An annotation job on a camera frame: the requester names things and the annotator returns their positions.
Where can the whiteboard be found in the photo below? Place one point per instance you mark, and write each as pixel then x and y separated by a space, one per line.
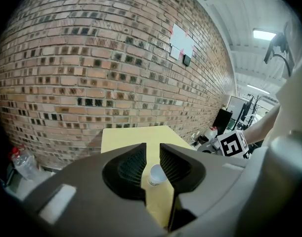
pixel 236 105

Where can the person's beige clothing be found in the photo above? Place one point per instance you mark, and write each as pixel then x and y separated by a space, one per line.
pixel 291 102

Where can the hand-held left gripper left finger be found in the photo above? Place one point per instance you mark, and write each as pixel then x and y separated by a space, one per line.
pixel 79 201

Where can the clear plastic bottle red cap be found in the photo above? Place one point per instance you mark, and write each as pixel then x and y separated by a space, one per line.
pixel 22 162

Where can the black coat rack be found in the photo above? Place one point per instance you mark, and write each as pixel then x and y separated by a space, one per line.
pixel 257 100

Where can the square ceiling light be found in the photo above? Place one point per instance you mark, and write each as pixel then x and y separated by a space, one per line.
pixel 264 34

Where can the white paper cup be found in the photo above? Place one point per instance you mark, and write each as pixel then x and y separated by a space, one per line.
pixel 157 175

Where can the black and silver bucket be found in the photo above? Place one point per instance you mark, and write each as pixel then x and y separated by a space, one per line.
pixel 203 139

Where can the black monitor on stand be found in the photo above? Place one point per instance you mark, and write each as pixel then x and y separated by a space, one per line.
pixel 247 110

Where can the small white paper note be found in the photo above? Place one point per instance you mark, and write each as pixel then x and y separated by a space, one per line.
pixel 175 52

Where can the clear water jug red label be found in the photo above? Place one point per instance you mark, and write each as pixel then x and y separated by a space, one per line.
pixel 211 133

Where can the long ceiling light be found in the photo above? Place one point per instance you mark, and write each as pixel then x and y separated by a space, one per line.
pixel 258 88

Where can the white paper poster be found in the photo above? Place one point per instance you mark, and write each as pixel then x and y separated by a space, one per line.
pixel 181 39

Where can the black wall device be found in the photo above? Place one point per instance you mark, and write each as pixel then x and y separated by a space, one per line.
pixel 187 60

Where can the person's right forearm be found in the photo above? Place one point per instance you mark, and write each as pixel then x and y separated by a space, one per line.
pixel 262 125

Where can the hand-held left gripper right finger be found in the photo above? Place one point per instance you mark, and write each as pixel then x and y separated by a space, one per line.
pixel 210 181

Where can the tall black cabinet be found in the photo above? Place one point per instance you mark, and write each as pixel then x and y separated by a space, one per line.
pixel 223 121

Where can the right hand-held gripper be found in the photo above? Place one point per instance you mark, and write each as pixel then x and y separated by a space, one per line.
pixel 231 144

